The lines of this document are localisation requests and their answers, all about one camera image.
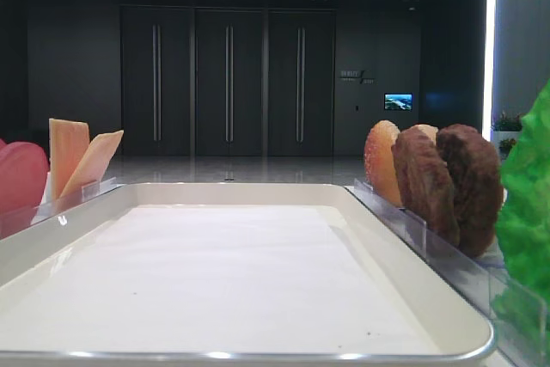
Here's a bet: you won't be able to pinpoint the dark triple door cabinet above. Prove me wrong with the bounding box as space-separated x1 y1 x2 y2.
121 7 334 156

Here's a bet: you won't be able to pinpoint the potted plants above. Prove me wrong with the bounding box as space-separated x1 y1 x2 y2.
491 112 523 156

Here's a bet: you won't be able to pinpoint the green lettuce leaf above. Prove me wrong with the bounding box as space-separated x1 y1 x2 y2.
492 85 549 366

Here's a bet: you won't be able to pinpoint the clear acrylic rack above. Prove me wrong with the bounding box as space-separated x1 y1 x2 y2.
349 179 549 366
1 177 120 240

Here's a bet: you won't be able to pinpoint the brown meat patty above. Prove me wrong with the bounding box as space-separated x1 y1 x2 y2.
391 125 460 247
436 124 504 258

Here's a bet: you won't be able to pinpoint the clear acrylic rack left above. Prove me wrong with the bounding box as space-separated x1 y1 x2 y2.
1 177 120 240

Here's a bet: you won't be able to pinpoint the brown meat patty right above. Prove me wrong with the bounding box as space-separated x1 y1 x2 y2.
436 124 504 258

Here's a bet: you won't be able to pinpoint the sesame bun top left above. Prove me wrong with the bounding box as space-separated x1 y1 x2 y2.
364 120 402 207

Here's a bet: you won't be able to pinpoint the white rectangular metal tray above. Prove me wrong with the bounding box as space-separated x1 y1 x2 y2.
1 183 495 366

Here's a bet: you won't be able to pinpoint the orange cheese slice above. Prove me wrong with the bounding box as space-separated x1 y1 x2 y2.
49 118 90 200
60 130 124 198

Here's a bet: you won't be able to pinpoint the clear acrylic rack right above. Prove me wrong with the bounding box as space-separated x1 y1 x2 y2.
349 179 549 366

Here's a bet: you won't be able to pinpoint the red tomato slice left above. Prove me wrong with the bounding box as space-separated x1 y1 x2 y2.
1 142 49 215

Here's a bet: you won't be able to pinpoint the sesame bun top right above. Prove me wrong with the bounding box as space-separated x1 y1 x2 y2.
415 124 438 144

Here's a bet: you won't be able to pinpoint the wall mounted small screen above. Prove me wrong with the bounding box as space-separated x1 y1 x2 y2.
384 94 413 111

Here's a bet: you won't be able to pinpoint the sesame bun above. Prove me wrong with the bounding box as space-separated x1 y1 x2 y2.
364 120 402 207
415 124 438 144

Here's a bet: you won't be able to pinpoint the brown meat patty left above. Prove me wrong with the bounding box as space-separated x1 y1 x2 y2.
391 125 460 247

